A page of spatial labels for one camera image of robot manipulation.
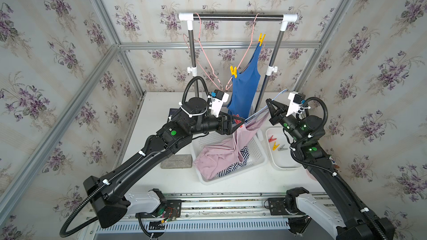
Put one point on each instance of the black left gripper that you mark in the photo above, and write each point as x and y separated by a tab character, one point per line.
228	129

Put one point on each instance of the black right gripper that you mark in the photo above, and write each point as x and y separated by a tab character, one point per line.
278	115

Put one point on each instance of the red clothespin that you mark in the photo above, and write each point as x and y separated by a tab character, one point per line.
237	119
271	139

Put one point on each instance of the blue white striped tank top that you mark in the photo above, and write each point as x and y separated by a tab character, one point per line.
236	166

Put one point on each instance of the light blue wire hanger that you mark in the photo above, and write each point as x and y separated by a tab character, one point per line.
256	114

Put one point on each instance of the grey clothespin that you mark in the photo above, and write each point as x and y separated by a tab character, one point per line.
283	148

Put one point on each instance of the pink tank top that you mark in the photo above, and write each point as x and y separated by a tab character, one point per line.
215	158

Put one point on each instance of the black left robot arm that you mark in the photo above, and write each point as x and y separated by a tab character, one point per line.
106	200

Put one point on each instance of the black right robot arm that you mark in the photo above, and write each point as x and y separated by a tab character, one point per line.
303	121

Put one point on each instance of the white perforated plastic basket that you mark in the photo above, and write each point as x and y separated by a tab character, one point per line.
257	156

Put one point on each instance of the white plastic tray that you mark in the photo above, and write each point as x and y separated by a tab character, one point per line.
281	160

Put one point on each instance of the yellow lower clothespin blue top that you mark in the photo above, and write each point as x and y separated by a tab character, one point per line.
234	71

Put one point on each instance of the yellow clothespin blue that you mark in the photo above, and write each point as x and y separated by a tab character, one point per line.
261	39
234	71

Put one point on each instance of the grey rectangular sponge pad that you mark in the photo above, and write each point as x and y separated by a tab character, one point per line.
177	161

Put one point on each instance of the pink pen cup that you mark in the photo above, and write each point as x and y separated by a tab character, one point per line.
310	175

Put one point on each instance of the yellow upper clothespin blue top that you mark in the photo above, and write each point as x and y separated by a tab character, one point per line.
261	39

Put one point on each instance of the white metal clothes rack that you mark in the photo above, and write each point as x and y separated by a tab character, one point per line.
284	20

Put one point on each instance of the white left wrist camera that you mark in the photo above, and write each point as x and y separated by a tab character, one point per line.
217	101

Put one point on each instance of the pink wire hanger blue top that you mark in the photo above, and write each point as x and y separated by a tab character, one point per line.
253	23

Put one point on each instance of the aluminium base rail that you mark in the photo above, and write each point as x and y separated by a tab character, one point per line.
207	212

